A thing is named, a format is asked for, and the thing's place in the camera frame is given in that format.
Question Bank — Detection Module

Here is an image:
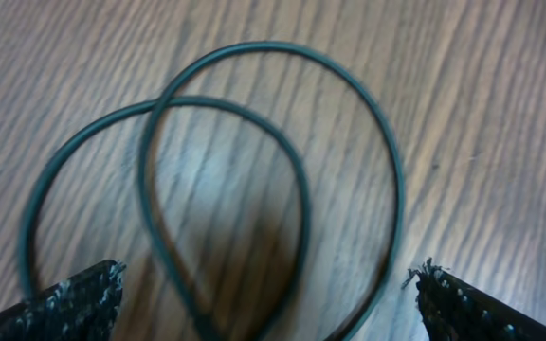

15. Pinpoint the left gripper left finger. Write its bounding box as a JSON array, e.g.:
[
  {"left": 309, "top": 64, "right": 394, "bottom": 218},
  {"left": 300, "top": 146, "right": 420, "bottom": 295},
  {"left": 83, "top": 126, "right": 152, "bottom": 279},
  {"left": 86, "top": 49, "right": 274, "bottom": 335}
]
[{"left": 0, "top": 260, "right": 126, "bottom": 341}]

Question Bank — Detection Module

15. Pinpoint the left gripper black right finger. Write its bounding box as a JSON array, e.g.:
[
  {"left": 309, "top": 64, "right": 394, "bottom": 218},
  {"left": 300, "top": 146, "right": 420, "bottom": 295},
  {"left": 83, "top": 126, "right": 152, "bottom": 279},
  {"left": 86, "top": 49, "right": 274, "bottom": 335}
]
[{"left": 402, "top": 259, "right": 546, "bottom": 341}]

